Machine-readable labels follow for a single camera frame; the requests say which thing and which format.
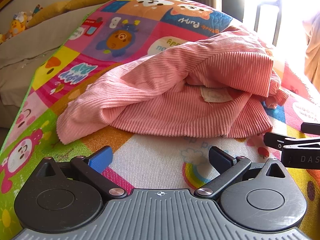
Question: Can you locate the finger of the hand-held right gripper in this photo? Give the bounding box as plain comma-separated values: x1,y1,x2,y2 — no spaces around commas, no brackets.
301,122,320,132
264,132,320,153

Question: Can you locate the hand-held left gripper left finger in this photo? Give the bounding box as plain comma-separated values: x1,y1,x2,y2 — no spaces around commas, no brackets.
37,145,127,200

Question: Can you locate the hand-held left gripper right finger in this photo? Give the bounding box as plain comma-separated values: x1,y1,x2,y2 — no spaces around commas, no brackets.
194,146,286,200

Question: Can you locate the pink ribbed garment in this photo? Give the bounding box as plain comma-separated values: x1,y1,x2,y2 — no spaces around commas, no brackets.
56,25,290,145

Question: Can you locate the colourful printed blanket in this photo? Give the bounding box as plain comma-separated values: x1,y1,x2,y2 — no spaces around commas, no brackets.
0,0,320,240

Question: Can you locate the beige hanging cloth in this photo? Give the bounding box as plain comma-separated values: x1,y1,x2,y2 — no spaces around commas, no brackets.
301,12,320,83

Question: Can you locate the beige covered sofa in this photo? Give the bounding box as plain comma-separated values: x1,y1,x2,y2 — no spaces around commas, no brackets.
0,4,100,128

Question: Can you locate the yellow pillow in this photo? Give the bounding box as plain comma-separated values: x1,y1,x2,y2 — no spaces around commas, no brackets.
65,0,114,11
26,1,68,28

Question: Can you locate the yellow plush toy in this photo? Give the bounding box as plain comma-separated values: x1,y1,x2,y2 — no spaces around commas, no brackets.
9,12,28,33

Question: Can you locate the dark window frame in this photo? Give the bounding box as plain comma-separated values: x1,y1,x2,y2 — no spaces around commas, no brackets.
252,0,284,48

